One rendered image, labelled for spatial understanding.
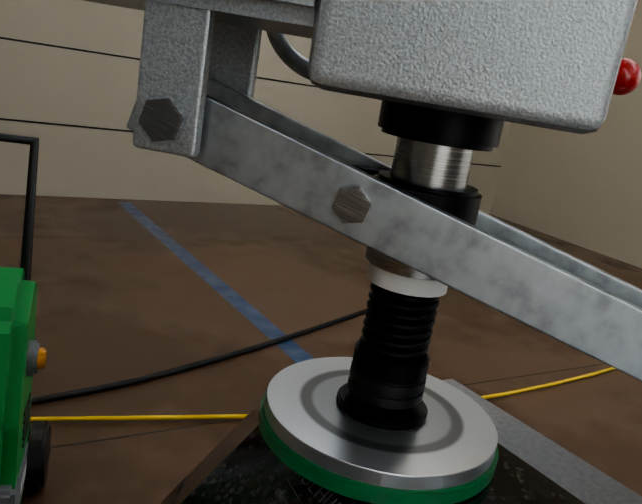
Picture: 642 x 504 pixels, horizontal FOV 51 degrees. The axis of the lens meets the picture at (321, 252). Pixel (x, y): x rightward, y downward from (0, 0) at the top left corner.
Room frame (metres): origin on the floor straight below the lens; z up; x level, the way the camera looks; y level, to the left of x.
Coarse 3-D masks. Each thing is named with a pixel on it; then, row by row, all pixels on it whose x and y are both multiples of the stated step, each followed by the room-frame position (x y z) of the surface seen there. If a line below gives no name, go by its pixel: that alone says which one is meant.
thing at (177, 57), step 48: (96, 0) 0.63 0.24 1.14; (144, 0) 0.51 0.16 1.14; (192, 0) 0.49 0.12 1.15; (240, 0) 0.49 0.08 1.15; (288, 0) 0.47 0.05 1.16; (144, 48) 0.50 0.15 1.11; (192, 48) 0.49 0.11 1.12; (240, 48) 0.65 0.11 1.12; (144, 96) 0.50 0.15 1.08; (192, 96) 0.49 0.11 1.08; (144, 144) 0.49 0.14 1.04; (192, 144) 0.49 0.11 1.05
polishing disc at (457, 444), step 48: (288, 384) 0.57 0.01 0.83; (336, 384) 0.59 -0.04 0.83; (432, 384) 0.63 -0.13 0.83; (288, 432) 0.49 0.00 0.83; (336, 432) 0.50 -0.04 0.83; (384, 432) 0.52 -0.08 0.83; (432, 432) 0.53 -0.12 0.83; (480, 432) 0.54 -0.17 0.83; (384, 480) 0.45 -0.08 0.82; (432, 480) 0.46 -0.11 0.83
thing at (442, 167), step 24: (408, 144) 0.54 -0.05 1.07; (432, 144) 0.53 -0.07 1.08; (360, 168) 0.60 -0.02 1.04; (408, 168) 0.54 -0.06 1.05; (432, 168) 0.53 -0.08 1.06; (456, 168) 0.53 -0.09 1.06; (408, 192) 0.52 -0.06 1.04; (432, 192) 0.52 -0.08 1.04; (456, 192) 0.52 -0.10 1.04; (456, 216) 0.52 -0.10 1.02; (384, 264) 0.53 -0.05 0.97
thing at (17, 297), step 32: (32, 160) 1.49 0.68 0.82; (32, 192) 1.48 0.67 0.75; (32, 224) 1.47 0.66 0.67; (0, 288) 1.34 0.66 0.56; (32, 288) 1.39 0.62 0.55; (0, 320) 1.29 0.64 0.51; (32, 320) 1.39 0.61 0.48; (0, 352) 1.26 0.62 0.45; (32, 352) 1.34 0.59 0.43; (0, 384) 1.24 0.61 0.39; (0, 416) 1.22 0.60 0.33; (0, 448) 1.22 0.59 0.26; (32, 448) 1.40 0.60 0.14; (0, 480) 1.23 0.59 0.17; (32, 480) 1.38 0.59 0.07
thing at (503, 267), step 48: (240, 96) 0.63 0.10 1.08; (240, 144) 0.51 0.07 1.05; (288, 144) 0.51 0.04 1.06; (336, 144) 0.62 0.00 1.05; (288, 192) 0.51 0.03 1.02; (336, 192) 0.51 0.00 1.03; (384, 192) 0.50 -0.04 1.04; (384, 240) 0.50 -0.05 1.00; (432, 240) 0.50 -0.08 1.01; (480, 240) 0.50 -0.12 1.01; (528, 240) 0.60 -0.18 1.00; (480, 288) 0.50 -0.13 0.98; (528, 288) 0.49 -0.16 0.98; (576, 288) 0.49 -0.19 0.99; (624, 288) 0.59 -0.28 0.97; (576, 336) 0.49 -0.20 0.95; (624, 336) 0.49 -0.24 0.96
